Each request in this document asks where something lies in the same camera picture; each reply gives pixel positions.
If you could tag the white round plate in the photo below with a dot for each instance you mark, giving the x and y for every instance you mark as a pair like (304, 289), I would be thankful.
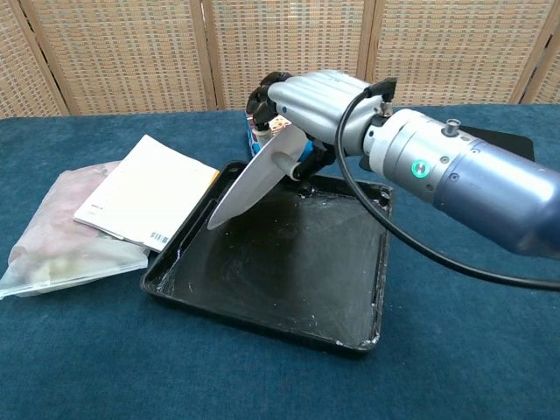
(249, 184)

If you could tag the blue felt table cloth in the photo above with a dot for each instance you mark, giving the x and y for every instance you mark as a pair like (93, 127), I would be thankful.
(131, 372)

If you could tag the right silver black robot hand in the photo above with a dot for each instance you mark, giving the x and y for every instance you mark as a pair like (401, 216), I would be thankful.
(315, 105)

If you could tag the blue snack box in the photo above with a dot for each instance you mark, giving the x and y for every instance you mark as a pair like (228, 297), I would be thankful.
(251, 137)

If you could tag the translucent zip bag pink contents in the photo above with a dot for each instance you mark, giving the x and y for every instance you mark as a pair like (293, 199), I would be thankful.
(52, 245)

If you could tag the white booklet with orange spine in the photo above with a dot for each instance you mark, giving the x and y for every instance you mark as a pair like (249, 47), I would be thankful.
(144, 188)

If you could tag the black mouse pad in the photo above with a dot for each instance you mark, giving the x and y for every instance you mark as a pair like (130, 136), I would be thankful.
(516, 142)

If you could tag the right blue silver robot arm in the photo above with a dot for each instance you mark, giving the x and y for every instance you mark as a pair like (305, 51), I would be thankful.
(481, 184)

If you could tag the black square tray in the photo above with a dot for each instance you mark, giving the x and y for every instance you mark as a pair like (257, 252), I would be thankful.
(280, 271)

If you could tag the woven wooden folding screen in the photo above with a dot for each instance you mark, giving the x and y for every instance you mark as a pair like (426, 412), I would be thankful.
(131, 52)

